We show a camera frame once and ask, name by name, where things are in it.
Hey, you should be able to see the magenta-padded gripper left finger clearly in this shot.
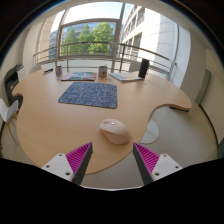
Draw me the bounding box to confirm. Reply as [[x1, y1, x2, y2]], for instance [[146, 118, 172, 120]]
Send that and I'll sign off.
[[41, 142, 94, 186]]

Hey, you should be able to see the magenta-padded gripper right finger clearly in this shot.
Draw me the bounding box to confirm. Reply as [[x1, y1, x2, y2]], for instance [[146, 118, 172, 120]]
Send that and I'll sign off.
[[132, 142, 184, 186]]

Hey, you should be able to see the beige computer mouse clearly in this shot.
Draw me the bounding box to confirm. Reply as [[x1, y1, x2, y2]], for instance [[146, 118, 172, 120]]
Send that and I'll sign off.
[[99, 118, 132, 146]]

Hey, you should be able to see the dark blue patterned mouse pad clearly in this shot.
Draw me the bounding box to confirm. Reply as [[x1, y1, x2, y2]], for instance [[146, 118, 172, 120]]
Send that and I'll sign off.
[[58, 81, 118, 110]]

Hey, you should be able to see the white round table base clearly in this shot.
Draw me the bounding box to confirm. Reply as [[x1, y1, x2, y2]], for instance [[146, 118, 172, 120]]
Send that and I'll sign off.
[[139, 118, 161, 145]]

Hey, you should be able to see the white plastic chair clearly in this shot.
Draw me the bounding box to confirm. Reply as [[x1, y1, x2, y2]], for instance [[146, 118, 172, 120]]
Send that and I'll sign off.
[[0, 97, 20, 145], [28, 64, 43, 75], [128, 60, 142, 73]]

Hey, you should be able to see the grey door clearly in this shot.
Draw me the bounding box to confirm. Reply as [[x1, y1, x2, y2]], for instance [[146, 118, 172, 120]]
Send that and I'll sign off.
[[194, 68, 212, 106]]

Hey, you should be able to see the red magazine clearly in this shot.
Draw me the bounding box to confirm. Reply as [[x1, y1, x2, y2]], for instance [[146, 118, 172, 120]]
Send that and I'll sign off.
[[60, 71, 98, 82]]

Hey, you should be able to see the patterned drinking cup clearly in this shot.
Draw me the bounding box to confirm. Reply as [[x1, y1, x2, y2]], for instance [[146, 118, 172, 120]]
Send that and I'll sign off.
[[55, 65, 64, 79]]

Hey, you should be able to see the light illustrated book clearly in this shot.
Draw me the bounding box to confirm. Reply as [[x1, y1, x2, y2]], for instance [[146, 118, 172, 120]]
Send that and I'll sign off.
[[108, 71, 145, 83]]

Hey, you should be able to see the black printer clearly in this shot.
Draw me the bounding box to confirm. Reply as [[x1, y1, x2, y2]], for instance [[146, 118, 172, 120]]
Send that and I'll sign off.
[[3, 64, 25, 110]]

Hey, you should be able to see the printed mug with plant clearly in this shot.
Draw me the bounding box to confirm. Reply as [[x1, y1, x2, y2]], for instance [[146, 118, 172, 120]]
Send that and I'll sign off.
[[98, 64, 109, 79]]

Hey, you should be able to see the metal balcony railing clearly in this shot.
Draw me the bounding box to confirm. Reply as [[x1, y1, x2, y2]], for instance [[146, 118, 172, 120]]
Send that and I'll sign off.
[[32, 41, 177, 81]]

